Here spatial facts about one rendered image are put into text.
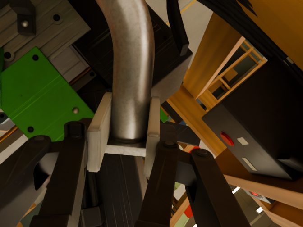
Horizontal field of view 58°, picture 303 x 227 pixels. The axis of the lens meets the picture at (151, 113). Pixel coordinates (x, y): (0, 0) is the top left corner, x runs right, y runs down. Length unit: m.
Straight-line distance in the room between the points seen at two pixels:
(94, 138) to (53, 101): 0.35
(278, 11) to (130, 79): 0.24
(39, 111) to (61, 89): 0.05
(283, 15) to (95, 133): 0.29
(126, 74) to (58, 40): 0.36
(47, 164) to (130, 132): 0.07
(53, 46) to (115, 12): 0.36
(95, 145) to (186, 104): 1.12
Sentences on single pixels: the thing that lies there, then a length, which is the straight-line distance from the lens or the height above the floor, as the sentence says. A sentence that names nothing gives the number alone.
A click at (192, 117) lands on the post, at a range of 1.26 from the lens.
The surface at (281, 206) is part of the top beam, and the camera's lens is 1.32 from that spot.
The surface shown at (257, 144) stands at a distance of 0.42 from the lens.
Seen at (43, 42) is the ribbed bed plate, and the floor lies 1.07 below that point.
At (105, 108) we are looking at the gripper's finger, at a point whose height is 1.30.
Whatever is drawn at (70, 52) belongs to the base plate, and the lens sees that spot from 0.99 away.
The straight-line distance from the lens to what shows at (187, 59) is 0.59.
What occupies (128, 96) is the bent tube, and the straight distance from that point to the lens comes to 0.20.
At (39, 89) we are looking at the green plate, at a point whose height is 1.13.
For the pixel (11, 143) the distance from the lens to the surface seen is 0.66.
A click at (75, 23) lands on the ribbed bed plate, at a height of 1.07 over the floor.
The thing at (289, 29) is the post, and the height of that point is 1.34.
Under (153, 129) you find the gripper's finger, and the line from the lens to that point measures 0.17.
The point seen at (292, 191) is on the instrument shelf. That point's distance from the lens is 0.42.
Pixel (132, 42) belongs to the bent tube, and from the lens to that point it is 0.19.
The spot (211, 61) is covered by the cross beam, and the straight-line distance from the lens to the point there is 0.86.
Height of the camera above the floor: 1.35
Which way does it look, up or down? 7 degrees down
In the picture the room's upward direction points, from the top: 139 degrees clockwise
